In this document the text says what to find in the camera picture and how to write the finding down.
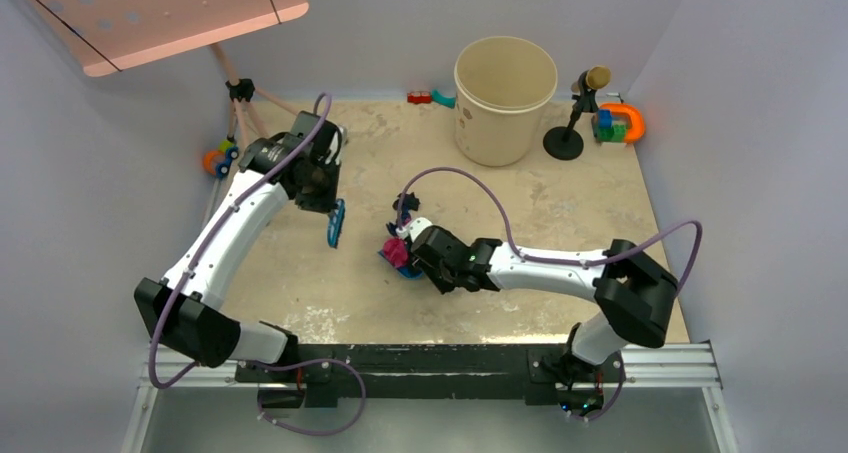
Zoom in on teal curved toy piece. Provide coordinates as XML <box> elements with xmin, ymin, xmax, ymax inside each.
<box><xmin>430</xmin><ymin>89</ymin><xmax>456</xmax><ymax>109</ymax></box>

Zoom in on orange blue toy car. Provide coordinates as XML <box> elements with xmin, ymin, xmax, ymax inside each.
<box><xmin>202</xmin><ymin>139</ymin><xmax>240</xmax><ymax>179</ymax></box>

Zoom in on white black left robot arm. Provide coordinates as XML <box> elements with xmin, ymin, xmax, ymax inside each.
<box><xmin>134</xmin><ymin>111</ymin><xmax>347</xmax><ymax>382</ymax></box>

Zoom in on black microphone stand gold mic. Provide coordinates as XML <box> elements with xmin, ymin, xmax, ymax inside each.
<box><xmin>543</xmin><ymin>65</ymin><xmax>611</xmax><ymax>161</ymax></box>

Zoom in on orange green toy block set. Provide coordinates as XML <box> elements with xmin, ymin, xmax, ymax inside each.
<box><xmin>591</xmin><ymin>103</ymin><xmax>646</xmax><ymax>144</ymax></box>

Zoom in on red toy block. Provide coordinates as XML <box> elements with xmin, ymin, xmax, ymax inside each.
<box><xmin>406</xmin><ymin>90</ymin><xmax>433</xmax><ymax>104</ymax></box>

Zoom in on cream round bucket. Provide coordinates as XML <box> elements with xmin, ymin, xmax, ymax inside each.
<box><xmin>453</xmin><ymin>36</ymin><xmax>558</xmax><ymax>167</ymax></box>

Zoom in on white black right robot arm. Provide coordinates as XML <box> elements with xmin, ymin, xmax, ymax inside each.
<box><xmin>398</xmin><ymin>218</ymin><xmax>678</xmax><ymax>380</ymax></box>

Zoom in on dark blue paper scrap centre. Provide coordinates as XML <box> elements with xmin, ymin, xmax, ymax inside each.
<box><xmin>386</xmin><ymin>192</ymin><xmax>420</xmax><ymax>237</ymax></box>

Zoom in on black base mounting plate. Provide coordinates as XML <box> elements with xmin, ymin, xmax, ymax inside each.
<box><xmin>235</xmin><ymin>344</ymin><xmax>626</xmax><ymax>416</ymax></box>

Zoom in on blue hand brush black bristles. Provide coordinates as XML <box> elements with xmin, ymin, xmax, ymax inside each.
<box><xmin>326</xmin><ymin>198</ymin><xmax>346</xmax><ymax>249</ymax></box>

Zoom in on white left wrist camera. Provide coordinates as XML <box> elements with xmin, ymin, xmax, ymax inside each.
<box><xmin>327</xmin><ymin>126</ymin><xmax>348</xmax><ymax>165</ymax></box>

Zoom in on pink paper scrap middle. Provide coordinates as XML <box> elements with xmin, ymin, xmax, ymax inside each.
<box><xmin>381</xmin><ymin>237</ymin><xmax>409</xmax><ymax>269</ymax></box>

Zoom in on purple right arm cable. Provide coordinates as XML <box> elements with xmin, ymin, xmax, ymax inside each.
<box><xmin>395</xmin><ymin>166</ymin><xmax>704</xmax><ymax>299</ymax></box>

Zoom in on blue plastic dustpan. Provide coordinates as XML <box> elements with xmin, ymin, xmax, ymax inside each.
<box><xmin>377</xmin><ymin>247</ymin><xmax>425</xmax><ymax>282</ymax></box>

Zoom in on aluminium frame rail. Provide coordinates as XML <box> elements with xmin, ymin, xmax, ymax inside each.
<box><xmin>119</xmin><ymin>171</ymin><xmax>740</xmax><ymax>453</ymax></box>

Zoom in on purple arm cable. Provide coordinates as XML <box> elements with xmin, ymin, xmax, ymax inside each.
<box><xmin>146</xmin><ymin>92</ymin><xmax>334</xmax><ymax>390</ymax></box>
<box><xmin>395</xmin><ymin>166</ymin><xmax>704</xmax><ymax>299</ymax></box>

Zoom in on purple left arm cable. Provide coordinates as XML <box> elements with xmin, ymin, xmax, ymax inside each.
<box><xmin>146</xmin><ymin>92</ymin><xmax>334</xmax><ymax>390</ymax></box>

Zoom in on pink music stand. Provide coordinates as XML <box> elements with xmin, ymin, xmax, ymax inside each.
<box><xmin>22</xmin><ymin>0</ymin><xmax>309</xmax><ymax>169</ymax></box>

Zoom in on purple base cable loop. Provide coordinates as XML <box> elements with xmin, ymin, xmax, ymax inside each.
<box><xmin>256</xmin><ymin>359</ymin><xmax>367</xmax><ymax>437</ymax></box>

